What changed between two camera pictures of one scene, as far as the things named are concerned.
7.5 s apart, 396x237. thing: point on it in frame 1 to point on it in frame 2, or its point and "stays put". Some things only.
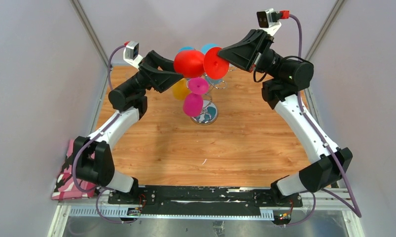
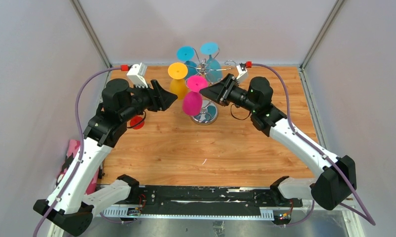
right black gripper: (249, 53) to (221, 90)
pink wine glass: (193, 102) stays put
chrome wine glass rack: (208, 114) stays put
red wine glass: (192, 64) to (136, 119)
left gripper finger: (162, 80) to (164, 99)
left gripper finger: (157, 60) to (156, 86)
